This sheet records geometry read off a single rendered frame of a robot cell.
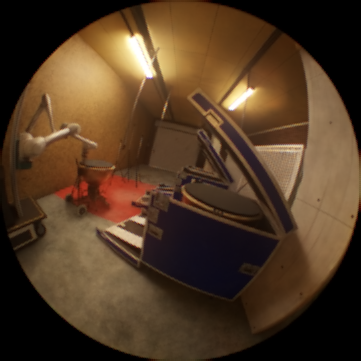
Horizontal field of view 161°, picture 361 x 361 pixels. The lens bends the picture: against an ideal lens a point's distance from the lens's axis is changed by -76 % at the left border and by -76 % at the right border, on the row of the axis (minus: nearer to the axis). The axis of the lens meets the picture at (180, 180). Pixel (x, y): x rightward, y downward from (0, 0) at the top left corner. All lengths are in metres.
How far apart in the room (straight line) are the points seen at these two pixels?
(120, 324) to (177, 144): 8.20
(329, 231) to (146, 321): 1.49
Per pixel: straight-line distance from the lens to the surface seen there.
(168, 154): 8.26
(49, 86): 2.84
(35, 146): 1.35
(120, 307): 1.34
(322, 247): 1.09
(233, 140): 0.79
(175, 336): 1.32
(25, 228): 1.81
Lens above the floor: 1.27
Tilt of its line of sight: 12 degrees down
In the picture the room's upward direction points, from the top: 14 degrees clockwise
